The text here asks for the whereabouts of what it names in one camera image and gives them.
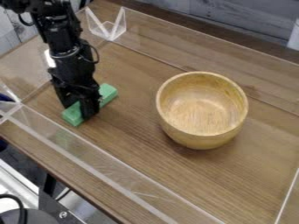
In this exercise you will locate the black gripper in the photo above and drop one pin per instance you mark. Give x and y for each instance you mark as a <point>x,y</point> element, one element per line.
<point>72,79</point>

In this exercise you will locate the green rectangular block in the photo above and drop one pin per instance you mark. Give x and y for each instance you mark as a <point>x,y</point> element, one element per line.
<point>71,114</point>

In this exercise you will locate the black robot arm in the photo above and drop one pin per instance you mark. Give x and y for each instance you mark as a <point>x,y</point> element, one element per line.
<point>71,52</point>

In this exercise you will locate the light wooden bowl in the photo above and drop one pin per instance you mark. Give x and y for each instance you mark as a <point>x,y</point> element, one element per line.
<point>202,108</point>

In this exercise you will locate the blue object at edge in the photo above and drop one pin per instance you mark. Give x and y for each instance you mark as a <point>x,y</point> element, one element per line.
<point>6,98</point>

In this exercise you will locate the clear acrylic tray walls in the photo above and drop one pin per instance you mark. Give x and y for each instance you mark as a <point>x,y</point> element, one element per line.
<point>116,159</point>

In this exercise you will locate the black metal bracket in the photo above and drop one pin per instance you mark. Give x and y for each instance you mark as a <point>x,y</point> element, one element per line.
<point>50,202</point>

